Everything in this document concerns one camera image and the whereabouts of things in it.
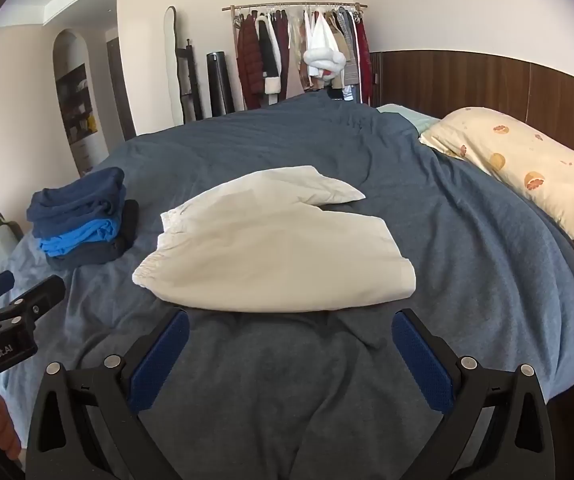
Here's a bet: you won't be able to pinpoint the bright blue folded garment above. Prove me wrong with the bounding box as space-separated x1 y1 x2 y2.
38 219 121 257

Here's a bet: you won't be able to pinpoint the dark navy folded garment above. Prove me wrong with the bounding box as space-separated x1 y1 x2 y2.
26 167 126 238

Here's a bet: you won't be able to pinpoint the dark wooden headboard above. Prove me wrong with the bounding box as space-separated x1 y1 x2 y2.
372 50 574 149

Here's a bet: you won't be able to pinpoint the blue grey duvet cover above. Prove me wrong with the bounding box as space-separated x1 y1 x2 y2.
0 92 574 479

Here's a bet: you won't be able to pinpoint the black ladder shelf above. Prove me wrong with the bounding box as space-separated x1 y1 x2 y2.
176 39 204 122

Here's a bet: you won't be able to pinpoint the person's left hand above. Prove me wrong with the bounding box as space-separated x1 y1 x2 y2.
0 396 21 460

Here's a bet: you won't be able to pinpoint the cream white pants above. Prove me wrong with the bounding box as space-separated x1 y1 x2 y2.
132 166 416 313

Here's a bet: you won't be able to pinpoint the black cylindrical tower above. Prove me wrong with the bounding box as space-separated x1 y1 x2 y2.
206 51 235 117

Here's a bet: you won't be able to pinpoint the white fluffy garment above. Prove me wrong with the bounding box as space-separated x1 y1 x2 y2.
303 48 346 81

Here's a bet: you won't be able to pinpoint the arched wall shelf niche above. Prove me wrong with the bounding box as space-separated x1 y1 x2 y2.
52 29 108 176

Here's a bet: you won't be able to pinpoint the pale green pillow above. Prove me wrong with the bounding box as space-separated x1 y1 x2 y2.
377 103 440 134

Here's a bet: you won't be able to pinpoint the black folded garment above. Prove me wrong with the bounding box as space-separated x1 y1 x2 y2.
46 200 139 271

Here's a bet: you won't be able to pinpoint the black coat white cuff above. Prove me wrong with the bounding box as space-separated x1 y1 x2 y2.
255 14 281 104

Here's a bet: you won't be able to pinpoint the grey sofa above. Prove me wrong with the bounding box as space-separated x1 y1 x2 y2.
0 214 24 264

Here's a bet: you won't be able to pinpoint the red hanging garment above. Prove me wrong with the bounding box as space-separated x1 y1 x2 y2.
355 20 372 105

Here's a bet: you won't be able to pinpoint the cream pillow orange fruit print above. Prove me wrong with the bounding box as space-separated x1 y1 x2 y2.
420 107 574 240

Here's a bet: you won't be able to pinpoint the wooden clothes rack rail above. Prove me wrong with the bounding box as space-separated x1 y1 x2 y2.
221 1 369 12

